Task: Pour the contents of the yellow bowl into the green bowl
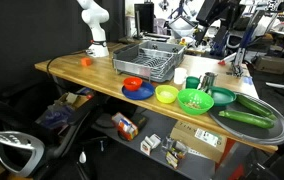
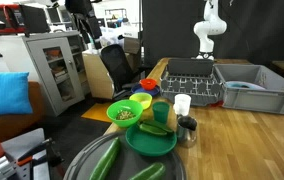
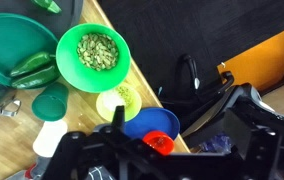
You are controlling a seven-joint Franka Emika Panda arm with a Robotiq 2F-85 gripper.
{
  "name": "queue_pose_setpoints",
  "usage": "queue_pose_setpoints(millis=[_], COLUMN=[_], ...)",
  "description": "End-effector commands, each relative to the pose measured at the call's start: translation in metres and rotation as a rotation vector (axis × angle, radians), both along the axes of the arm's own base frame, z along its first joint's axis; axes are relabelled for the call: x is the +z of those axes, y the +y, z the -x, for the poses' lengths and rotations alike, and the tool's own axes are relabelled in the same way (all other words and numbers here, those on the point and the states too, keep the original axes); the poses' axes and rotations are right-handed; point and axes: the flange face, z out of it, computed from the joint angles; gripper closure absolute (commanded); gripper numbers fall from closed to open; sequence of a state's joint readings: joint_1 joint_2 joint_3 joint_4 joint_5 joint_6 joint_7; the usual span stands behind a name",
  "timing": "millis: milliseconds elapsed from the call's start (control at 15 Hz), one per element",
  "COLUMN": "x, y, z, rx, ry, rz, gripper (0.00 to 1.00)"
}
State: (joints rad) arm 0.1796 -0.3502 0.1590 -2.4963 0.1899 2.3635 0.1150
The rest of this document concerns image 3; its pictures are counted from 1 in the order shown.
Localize teal green plate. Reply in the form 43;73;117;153
0;12;60;88

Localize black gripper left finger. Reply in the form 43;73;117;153
41;105;156;180

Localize bright green plastic bowl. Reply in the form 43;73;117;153
55;22;132;94

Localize dark green plastic cup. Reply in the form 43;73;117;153
31;81;70;122

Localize yellow plastic bowl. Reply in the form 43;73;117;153
95;83;143;123

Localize pale green seeds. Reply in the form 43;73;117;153
76;32;120;72

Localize blue plastic plate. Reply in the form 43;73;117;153
123;107;181;141

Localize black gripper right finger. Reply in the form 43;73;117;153
223;107;284;180

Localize white rice grains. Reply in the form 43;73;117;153
102;87;133;111

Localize white plastic cup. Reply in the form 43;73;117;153
32;119;69;158

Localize black office chair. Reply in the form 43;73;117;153
157;53;266;148

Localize small red cup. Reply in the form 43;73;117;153
142;130;176;156

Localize orange floor mat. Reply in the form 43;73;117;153
216;23;284;93

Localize dark grey round tray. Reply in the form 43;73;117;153
0;0;85;41

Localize green pepper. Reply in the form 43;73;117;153
9;51;56;78
11;64;61;90

